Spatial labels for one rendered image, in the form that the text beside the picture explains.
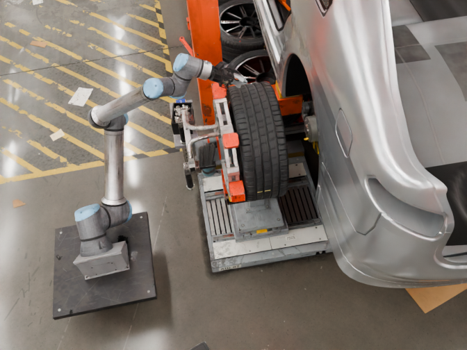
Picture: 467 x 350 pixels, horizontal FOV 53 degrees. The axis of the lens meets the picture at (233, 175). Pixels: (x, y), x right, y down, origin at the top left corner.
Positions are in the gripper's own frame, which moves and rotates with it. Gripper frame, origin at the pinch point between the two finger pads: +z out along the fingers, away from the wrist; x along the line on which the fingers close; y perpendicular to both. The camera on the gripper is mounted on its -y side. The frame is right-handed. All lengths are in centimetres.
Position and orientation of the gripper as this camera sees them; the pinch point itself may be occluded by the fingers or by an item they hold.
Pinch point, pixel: (244, 80)
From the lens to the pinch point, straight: 241.7
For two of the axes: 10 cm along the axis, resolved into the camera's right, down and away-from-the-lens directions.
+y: 1.6, 6.7, -7.3
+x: 4.1, -7.1, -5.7
